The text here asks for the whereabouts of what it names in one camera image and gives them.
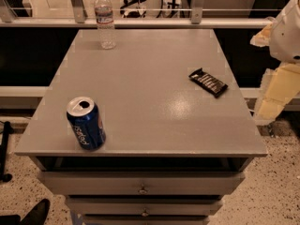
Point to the black office chair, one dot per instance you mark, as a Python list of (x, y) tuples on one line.
[(132, 9)]

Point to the metal railing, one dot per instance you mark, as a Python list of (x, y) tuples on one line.
[(159, 14)]

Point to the black rxbar chocolate wrapper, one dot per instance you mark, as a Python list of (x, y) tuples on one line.
[(208, 82)]

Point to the top grey drawer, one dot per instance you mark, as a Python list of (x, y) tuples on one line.
[(142, 183)]

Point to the grey drawer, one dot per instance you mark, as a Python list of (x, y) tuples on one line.
[(142, 183), (144, 206), (132, 220)]

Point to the blue pepsi can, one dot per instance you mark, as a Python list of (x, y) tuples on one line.
[(83, 116)]

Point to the grey drawer cabinet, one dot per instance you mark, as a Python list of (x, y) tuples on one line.
[(156, 119)]

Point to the black stand base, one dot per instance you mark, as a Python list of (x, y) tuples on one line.
[(7, 130)]

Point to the clear plastic water bottle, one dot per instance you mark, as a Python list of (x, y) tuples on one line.
[(105, 24)]

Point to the middle grey drawer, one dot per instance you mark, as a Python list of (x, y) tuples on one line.
[(144, 206)]

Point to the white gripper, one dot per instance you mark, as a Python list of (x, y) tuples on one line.
[(286, 35)]

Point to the bottom grey drawer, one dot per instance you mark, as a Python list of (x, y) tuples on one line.
[(132, 220)]

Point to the black shoe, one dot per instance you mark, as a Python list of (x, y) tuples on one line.
[(38, 214)]

